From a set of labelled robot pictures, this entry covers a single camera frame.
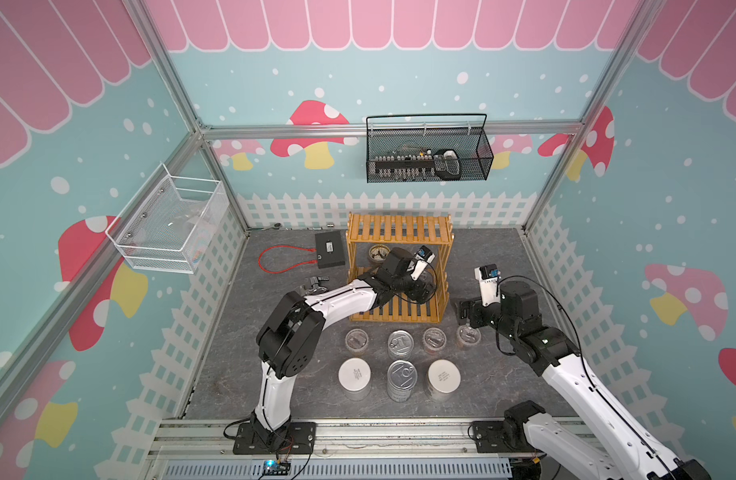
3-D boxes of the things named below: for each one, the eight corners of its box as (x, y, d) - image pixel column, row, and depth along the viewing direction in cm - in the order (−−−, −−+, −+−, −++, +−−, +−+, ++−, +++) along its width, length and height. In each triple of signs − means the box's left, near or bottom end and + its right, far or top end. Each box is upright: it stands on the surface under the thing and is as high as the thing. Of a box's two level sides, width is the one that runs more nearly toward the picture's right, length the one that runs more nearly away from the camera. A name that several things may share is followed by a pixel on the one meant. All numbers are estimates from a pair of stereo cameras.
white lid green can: (340, 401, 82) (337, 391, 74) (343, 370, 87) (339, 357, 79) (371, 401, 82) (370, 391, 74) (371, 370, 87) (370, 357, 79)
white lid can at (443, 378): (426, 401, 81) (431, 391, 74) (423, 370, 87) (428, 358, 79) (456, 401, 81) (464, 391, 74) (451, 370, 86) (458, 358, 79)
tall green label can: (386, 402, 81) (387, 390, 72) (386, 374, 86) (387, 359, 77) (414, 402, 81) (419, 390, 72) (412, 374, 86) (416, 359, 77)
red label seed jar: (423, 355, 89) (425, 348, 84) (421, 336, 93) (423, 327, 88) (444, 355, 89) (447, 348, 84) (441, 336, 93) (444, 327, 88)
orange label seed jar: (346, 356, 89) (344, 349, 84) (347, 336, 93) (346, 328, 89) (368, 356, 89) (367, 349, 84) (368, 336, 93) (368, 328, 89)
